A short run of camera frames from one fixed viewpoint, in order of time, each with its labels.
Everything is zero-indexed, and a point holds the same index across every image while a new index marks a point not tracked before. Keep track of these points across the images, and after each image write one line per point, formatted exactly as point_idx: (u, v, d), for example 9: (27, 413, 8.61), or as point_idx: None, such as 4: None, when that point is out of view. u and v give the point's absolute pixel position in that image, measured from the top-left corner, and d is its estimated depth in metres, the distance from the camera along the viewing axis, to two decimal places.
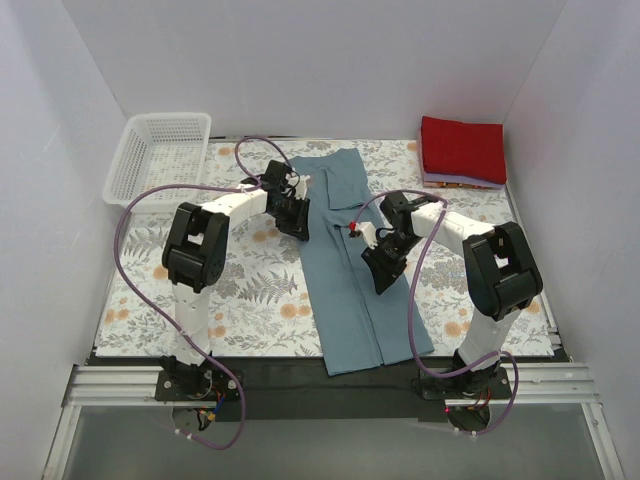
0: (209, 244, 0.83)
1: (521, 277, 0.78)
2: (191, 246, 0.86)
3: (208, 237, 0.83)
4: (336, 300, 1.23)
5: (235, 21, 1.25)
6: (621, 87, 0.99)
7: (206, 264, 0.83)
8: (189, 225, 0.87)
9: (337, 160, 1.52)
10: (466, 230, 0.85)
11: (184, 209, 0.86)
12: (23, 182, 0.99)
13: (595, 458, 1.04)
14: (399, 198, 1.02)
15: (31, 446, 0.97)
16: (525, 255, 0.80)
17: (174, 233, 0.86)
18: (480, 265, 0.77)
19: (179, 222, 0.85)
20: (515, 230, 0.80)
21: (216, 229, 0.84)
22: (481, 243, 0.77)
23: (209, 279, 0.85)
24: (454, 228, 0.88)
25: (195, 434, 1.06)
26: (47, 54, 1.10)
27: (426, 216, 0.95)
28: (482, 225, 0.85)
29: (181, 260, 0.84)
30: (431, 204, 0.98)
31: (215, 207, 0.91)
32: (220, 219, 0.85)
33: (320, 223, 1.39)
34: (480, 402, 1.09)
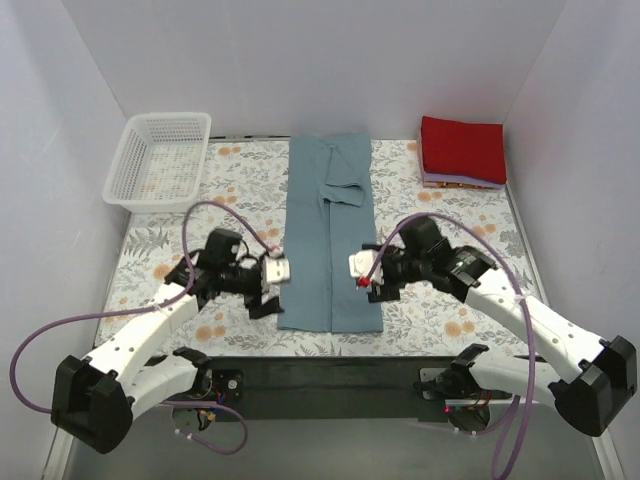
0: (99, 419, 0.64)
1: (621, 394, 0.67)
2: (82, 405, 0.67)
3: (97, 409, 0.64)
4: (303, 271, 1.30)
5: (235, 21, 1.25)
6: (621, 88, 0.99)
7: (100, 437, 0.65)
8: (79, 382, 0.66)
9: (347, 140, 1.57)
10: (567, 345, 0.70)
11: (66, 369, 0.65)
12: (23, 183, 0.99)
13: (595, 457, 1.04)
14: (434, 235, 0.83)
15: (30, 446, 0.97)
16: (632, 372, 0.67)
17: (56, 397, 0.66)
18: (598, 404, 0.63)
19: (62, 388, 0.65)
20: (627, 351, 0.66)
21: (102, 407, 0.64)
22: (598, 379, 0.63)
23: (109, 444, 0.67)
24: (546, 338, 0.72)
25: (195, 434, 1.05)
26: (47, 55, 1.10)
27: (496, 302, 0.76)
28: (585, 340, 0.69)
29: (75, 428, 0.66)
30: (496, 278, 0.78)
31: (108, 360, 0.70)
32: (111, 384, 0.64)
33: (314, 193, 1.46)
34: (480, 402, 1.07)
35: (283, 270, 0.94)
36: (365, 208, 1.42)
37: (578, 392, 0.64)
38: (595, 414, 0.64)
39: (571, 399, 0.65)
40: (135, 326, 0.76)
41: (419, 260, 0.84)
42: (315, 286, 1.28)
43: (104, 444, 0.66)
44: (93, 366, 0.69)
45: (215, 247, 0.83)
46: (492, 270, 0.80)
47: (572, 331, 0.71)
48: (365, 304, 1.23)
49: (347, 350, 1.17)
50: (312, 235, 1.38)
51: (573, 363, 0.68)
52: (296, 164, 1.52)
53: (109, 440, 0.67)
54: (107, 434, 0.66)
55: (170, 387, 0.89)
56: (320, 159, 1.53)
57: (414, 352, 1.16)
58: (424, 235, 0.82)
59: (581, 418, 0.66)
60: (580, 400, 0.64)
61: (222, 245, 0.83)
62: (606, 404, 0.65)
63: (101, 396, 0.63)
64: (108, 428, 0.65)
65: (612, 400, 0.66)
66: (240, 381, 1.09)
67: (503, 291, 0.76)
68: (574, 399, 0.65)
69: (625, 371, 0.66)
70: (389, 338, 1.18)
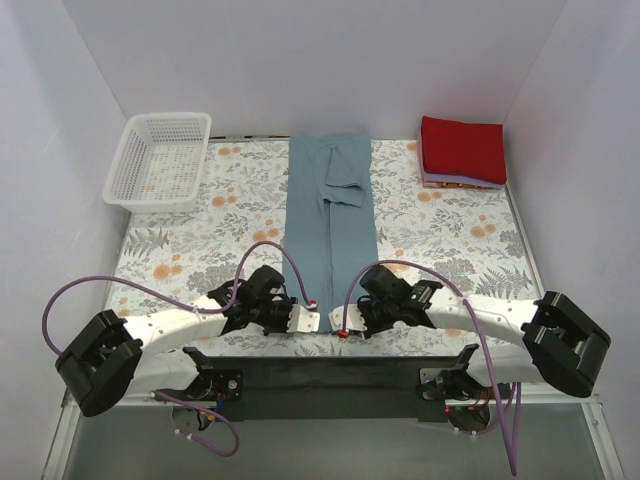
0: (101, 376, 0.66)
1: (589, 342, 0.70)
2: (92, 361, 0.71)
3: (107, 366, 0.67)
4: (305, 270, 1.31)
5: (235, 21, 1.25)
6: (621, 87, 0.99)
7: (89, 395, 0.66)
8: (104, 337, 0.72)
9: (347, 140, 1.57)
10: (509, 318, 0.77)
11: (102, 320, 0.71)
12: (23, 182, 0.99)
13: (595, 456, 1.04)
14: (391, 279, 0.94)
15: (29, 448, 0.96)
16: (583, 318, 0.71)
17: (79, 339, 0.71)
18: (555, 356, 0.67)
19: (90, 332, 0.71)
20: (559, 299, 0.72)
21: (111, 369, 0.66)
22: (543, 333, 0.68)
23: (89, 409, 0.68)
24: (491, 319, 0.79)
25: (195, 434, 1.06)
26: (47, 54, 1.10)
27: (447, 310, 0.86)
28: (523, 309, 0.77)
29: (71, 377, 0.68)
30: (444, 293, 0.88)
31: (140, 328, 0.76)
32: (135, 348, 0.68)
33: (314, 193, 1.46)
34: (480, 402, 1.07)
35: (312, 323, 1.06)
36: (365, 209, 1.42)
37: (537, 356, 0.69)
38: (566, 367, 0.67)
39: (541, 366, 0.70)
40: (170, 314, 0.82)
41: (386, 304, 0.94)
42: (316, 286, 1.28)
43: (85, 403, 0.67)
44: (126, 329, 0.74)
45: (256, 282, 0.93)
46: (439, 289, 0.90)
47: (511, 304, 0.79)
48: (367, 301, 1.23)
49: (347, 350, 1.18)
50: (312, 235, 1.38)
51: (518, 330, 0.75)
52: (295, 165, 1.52)
53: (93, 403, 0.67)
54: (98, 395, 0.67)
55: (168, 380, 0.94)
56: (320, 159, 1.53)
57: (414, 352, 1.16)
58: (383, 282, 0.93)
59: (563, 380, 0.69)
60: (544, 363, 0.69)
61: (264, 281, 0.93)
62: (573, 355, 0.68)
63: (120, 356, 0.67)
64: (102, 389, 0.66)
65: (580, 351, 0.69)
66: (241, 381, 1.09)
67: (451, 300, 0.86)
68: (541, 364, 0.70)
69: (571, 318, 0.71)
70: (389, 338, 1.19)
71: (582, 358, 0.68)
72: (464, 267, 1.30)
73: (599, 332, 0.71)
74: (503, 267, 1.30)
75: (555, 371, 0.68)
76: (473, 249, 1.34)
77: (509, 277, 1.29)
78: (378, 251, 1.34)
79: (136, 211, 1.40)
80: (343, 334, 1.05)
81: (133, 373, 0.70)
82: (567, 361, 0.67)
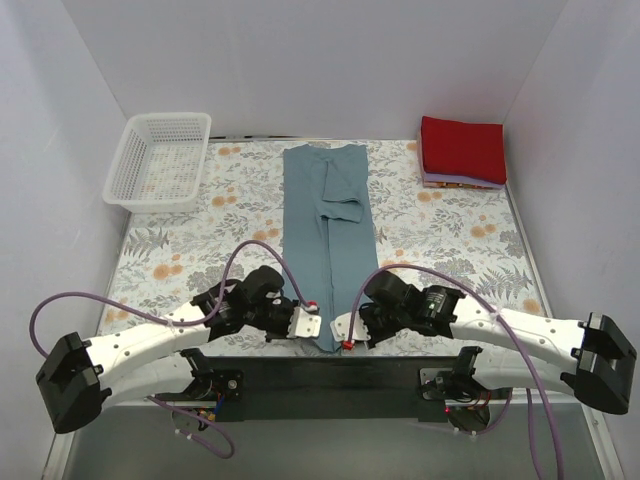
0: (66, 402, 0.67)
1: (626, 361, 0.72)
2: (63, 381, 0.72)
3: (70, 393, 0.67)
4: (305, 273, 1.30)
5: (235, 21, 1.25)
6: (621, 87, 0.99)
7: (58, 417, 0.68)
8: (72, 357, 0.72)
9: (342, 153, 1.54)
10: (553, 341, 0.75)
11: (67, 344, 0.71)
12: (23, 183, 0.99)
13: (595, 456, 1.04)
14: (402, 286, 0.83)
15: (30, 447, 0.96)
16: (622, 338, 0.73)
17: (48, 360, 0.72)
18: (603, 378, 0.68)
19: (56, 354, 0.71)
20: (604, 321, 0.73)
21: (74, 395, 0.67)
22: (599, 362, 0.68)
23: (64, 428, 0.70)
24: (534, 342, 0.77)
25: (195, 434, 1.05)
26: (47, 55, 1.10)
27: (477, 327, 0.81)
28: (566, 332, 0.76)
29: (43, 397, 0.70)
30: (470, 305, 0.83)
31: (105, 351, 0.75)
32: (93, 376, 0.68)
33: (312, 210, 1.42)
34: (480, 402, 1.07)
35: (313, 328, 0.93)
36: (364, 224, 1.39)
37: (583, 378, 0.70)
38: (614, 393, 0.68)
39: (583, 386, 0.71)
40: (139, 333, 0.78)
41: (396, 312, 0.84)
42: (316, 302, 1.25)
43: (57, 424, 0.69)
44: (88, 353, 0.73)
45: (250, 286, 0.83)
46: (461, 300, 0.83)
47: (553, 326, 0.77)
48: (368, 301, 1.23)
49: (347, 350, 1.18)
50: (311, 241, 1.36)
51: (565, 355, 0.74)
52: (295, 166, 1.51)
53: (64, 424, 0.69)
54: (66, 417, 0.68)
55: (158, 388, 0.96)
56: (315, 174, 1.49)
57: (414, 352, 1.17)
58: (395, 289, 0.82)
59: (604, 400, 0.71)
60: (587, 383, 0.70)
61: (258, 285, 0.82)
62: (618, 380, 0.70)
63: (83, 380, 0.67)
64: (67, 413, 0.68)
65: (618, 371, 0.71)
66: (240, 381, 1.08)
67: (479, 314, 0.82)
68: (584, 384, 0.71)
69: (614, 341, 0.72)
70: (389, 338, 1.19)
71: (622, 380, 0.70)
72: (464, 267, 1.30)
73: (632, 350, 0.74)
74: (503, 267, 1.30)
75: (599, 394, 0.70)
76: (473, 249, 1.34)
77: (509, 277, 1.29)
78: (377, 251, 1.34)
79: (135, 211, 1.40)
80: (347, 345, 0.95)
81: (99, 396, 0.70)
82: (615, 387, 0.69)
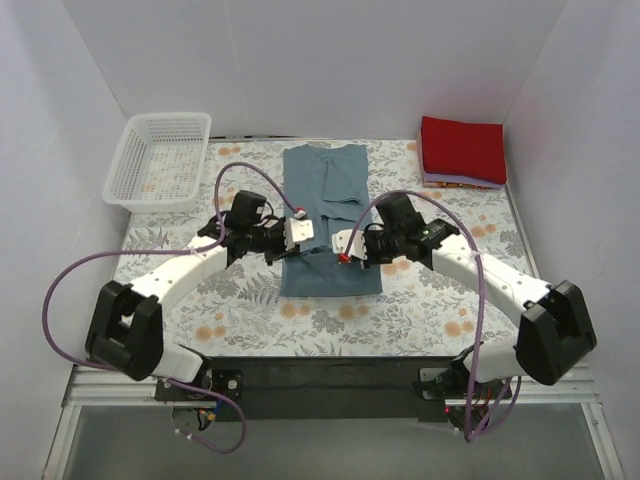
0: (134, 340, 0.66)
1: (577, 342, 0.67)
2: (118, 332, 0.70)
3: (136, 330, 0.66)
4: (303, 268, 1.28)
5: (235, 21, 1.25)
6: (621, 86, 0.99)
7: (133, 358, 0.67)
8: (117, 307, 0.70)
9: (343, 152, 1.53)
10: (514, 289, 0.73)
11: (109, 291, 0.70)
12: (23, 182, 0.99)
13: (596, 457, 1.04)
14: (408, 210, 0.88)
15: (29, 447, 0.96)
16: (584, 317, 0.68)
17: (97, 318, 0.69)
18: (542, 338, 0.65)
19: (105, 307, 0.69)
20: (574, 292, 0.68)
21: (141, 327, 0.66)
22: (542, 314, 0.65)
23: (139, 373, 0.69)
24: (497, 285, 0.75)
25: (195, 434, 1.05)
26: (47, 54, 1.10)
27: (454, 260, 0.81)
28: (533, 284, 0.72)
29: (106, 353, 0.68)
30: (456, 240, 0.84)
31: (148, 286, 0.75)
32: (152, 305, 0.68)
33: (312, 210, 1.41)
34: (480, 401, 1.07)
35: (308, 231, 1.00)
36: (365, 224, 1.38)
37: (524, 331, 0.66)
38: (545, 352, 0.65)
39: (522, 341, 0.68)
40: (174, 264, 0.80)
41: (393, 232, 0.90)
42: (319, 289, 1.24)
43: (131, 369, 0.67)
44: (135, 291, 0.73)
45: (242, 208, 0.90)
46: (454, 236, 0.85)
47: (522, 277, 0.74)
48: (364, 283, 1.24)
49: (347, 350, 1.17)
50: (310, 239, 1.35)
51: (518, 303, 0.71)
52: (295, 164, 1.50)
53: (137, 366, 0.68)
54: (140, 355, 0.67)
55: (179, 365, 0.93)
56: (315, 174, 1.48)
57: (414, 352, 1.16)
58: (401, 209, 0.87)
59: (536, 363, 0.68)
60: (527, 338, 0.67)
61: (248, 205, 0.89)
62: (557, 344, 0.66)
63: (143, 312, 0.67)
64: (141, 350, 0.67)
65: (564, 342, 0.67)
66: (241, 381, 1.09)
67: (462, 251, 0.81)
68: (522, 340, 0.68)
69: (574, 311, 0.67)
70: (389, 338, 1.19)
71: (564, 352, 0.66)
72: None
73: (592, 336, 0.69)
74: None
75: (532, 352, 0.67)
76: None
77: None
78: None
79: (135, 210, 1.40)
80: (344, 256, 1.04)
81: (159, 328, 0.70)
82: (550, 348, 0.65)
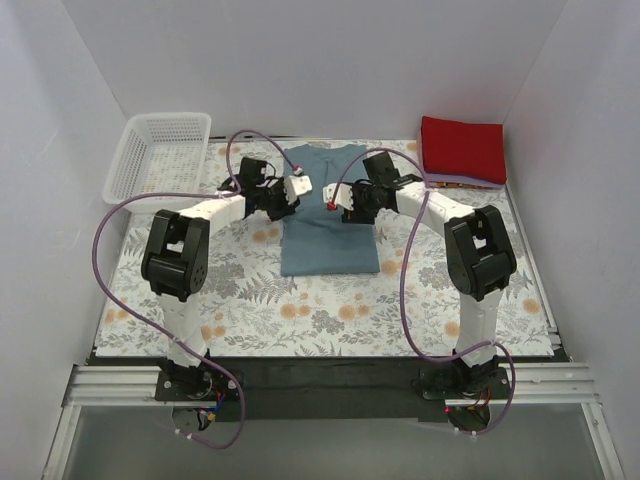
0: (191, 249, 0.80)
1: (497, 257, 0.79)
2: (169, 255, 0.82)
3: (192, 240, 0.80)
4: (305, 247, 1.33)
5: (235, 22, 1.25)
6: (621, 85, 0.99)
7: (189, 268, 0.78)
8: (167, 232, 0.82)
9: (343, 153, 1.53)
10: (449, 211, 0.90)
11: (162, 216, 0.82)
12: (23, 182, 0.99)
13: (595, 456, 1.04)
14: (386, 164, 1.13)
15: (30, 447, 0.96)
16: (503, 237, 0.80)
17: (152, 241, 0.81)
18: (460, 244, 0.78)
19: (160, 230, 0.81)
20: (494, 214, 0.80)
21: (196, 236, 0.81)
22: (462, 225, 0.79)
23: (193, 286, 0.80)
24: (437, 210, 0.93)
25: (195, 434, 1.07)
26: (47, 53, 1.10)
27: (412, 197, 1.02)
28: (462, 207, 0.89)
29: (162, 267, 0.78)
30: (416, 183, 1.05)
31: (193, 213, 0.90)
32: (200, 222, 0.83)
33: (312, 208, 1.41)
34: (480, 402, 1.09)
35: (307, 185, 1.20)
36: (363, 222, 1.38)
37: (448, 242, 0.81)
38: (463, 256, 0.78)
39: (451, 253, 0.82)
40: (208, 203, 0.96)
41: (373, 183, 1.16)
42: (313, 255, 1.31)
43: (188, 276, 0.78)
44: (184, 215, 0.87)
45: (248, 168, 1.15)
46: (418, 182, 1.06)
47: (457, 205, 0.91)
48: (361, 255, 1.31)
49: (347, 350, 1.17)
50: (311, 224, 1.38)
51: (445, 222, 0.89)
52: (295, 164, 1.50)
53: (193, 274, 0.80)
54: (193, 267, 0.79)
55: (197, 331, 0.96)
56: (315, 174, 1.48)
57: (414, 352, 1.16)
58: (379, 162, 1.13)
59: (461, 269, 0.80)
60: (453, 249, 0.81)
61: (253, 166, 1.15)
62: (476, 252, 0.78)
63: (198, 227, 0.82)
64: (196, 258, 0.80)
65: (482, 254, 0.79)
66: (241, 380, 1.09)
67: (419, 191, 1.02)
68: (451, 252, 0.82)
69: (493, 230, 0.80)
70: (389, 338, 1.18)
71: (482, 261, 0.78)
72: None
73: (511, 257, 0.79)
74: None
75: (456, 260, 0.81)
76: None
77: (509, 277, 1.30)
78: (378, 251, 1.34)
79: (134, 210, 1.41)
80: (331, 206, 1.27)
81: (207, 245, 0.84)
82: (468, 254, 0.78)
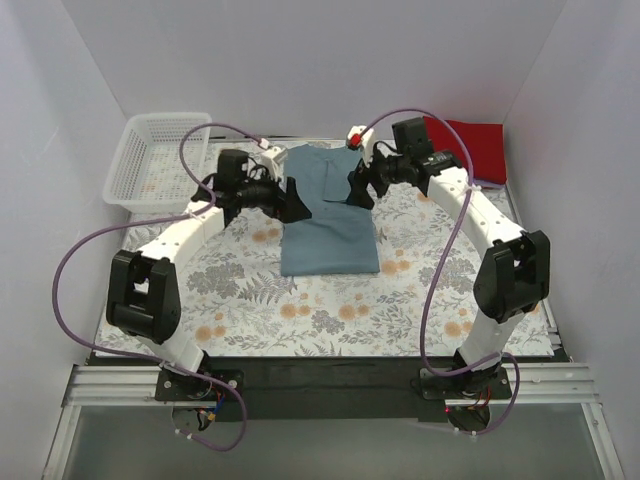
0: (154, 301, 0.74)
1: (531, 287, 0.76)
2: (135, 298, 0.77)
3: (154, 289, 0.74)
4: (305, 247, 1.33)
5: (235, 22, 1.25)
6: (620, 86, 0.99)
7: (157, 320, 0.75)
8: (131, 275, 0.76)
9: (342, 153, 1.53)
10: (489, 226, 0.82)
11: (121, 262, 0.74)
12: (22, 182, 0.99)
13: (595, 456, 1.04)
14: (421, 134, 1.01)
15: (30, 447, 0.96)
16: (543, 267, 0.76)
17: (114, 288, 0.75)
18: (498, 273, 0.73)
19: (121, 277, 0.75)
20: (541, 241, 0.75)
21: (159, 282, 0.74)
22: (505, 253, 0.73)
23: (165, 330, 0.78)
24: (476, 220, 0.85)
25: (195, 434, 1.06)
26: (47, 53, 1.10)
27: (448, 191, 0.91)
28: (509, 226, 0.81)
29: (130, 316, 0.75)
30: (455, 172, 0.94)
31: (158, 251, 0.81)
32: (164, 265, 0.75)
33: (312, 207, 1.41)
34: (480, 402, 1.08)
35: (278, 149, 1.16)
36: (363, 222, 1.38)
37: (487, 265, 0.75)
38: (498, 286, 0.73)
39: (484, 275, 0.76)
40: (173, 229, 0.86)
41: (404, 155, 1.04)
42: (313, 255, 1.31)
43: (156, 328, 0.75)
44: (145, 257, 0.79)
45: (226, 169, 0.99)
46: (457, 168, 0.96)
47: (500, 220, 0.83)
48: (361, 254, 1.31)
49: (347, 350, 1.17)
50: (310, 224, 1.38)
51: (488, 241, 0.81)
52: (295, 164, 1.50)
53: (162, 322, 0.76)
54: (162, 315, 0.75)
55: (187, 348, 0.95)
56: (315, 174, 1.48)
57: (414, 352, 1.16)
58: (412, 131, 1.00)
59: (492, 295, 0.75)
60: (488, 273, 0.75)
61: (231, 165, 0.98)
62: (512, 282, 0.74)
63: (159, 271, 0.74)
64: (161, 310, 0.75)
65: (517, 285, 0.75)
66: (241, 381, 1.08)
67: (457, 184, 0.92)
68: (485, 272, 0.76)
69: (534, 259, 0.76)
70: (389, 338, 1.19)
71: (516, 291, 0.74)
72: (464, 268, 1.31)
73: (543, 286, 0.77)
74: None
75: (490, 285, 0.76)
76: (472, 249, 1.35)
77: None
78: (378, 251, 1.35)
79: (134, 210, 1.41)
80: (354, 139, 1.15)
81: (174, 284, 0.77)
82: (504, 285, 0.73)
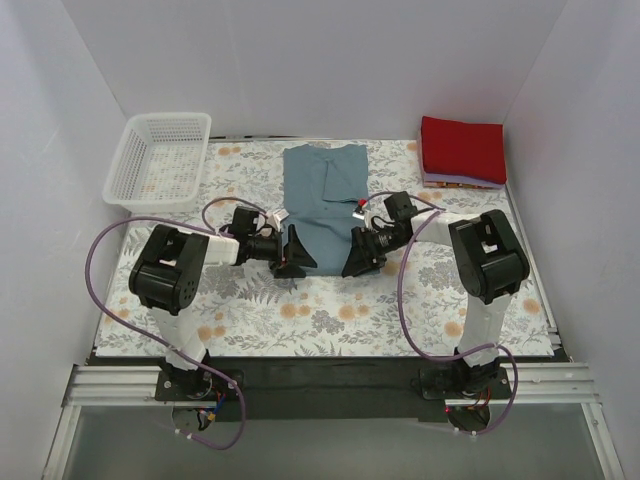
0: (183, 264, 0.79)
1: (506, 260, 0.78)
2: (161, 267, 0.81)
3: (186, 253, 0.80)
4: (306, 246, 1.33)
5: (234, 22, 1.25)
6: (621, 85, 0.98)
7: (178, 282, 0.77)
8: (164, 246, 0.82)
9: (342, 152, 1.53)
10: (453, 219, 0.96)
11: (162, 229, 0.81)
12: (22, 182, 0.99)
13: (595, 456, 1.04)
14: (404, 201, 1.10)
15: (30, 447, 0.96)
16: (511, 239, 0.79)
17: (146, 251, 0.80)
18: (465, 245, 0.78)
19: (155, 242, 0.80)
20: (499, 217, 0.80)
21: (194, 250, 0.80)
22: (466, 227, 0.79)
23: (183, 301, 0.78)
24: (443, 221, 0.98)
25: (195, 434, 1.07)
26: (47, 53, 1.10)
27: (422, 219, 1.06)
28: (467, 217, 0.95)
29: (151, 280, 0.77)
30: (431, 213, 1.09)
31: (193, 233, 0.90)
32: (197, 240, 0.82)
33: (312, 207, 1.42)
34: (480, 402, 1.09)
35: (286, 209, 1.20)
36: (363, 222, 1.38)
37: (456, 244, 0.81)
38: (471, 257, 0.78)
39: (459, 255, 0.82)
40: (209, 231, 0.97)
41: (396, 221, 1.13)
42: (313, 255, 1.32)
43: (176, 289, 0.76)
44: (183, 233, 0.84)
45: (240, 219, 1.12)
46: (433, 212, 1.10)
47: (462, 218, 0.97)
48: None
49: (347, 350, 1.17)
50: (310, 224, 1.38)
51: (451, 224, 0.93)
52: (295, 164, 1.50)
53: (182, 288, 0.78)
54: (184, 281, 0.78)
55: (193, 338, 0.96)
56: (315, 173, 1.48)
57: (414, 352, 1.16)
58: (399, 200, 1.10)
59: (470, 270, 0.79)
60: (460, 250, 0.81)
61: (245, 215, 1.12)
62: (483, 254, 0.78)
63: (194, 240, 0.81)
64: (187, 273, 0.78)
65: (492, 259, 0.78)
66: (240, 381, 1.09)
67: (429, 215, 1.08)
68: (458, 252, 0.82)
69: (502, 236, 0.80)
70: (389, 338, 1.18)
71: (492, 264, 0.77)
72: None
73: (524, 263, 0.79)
74: None
75: (465, 262, 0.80)
76: None
77: None
78: None
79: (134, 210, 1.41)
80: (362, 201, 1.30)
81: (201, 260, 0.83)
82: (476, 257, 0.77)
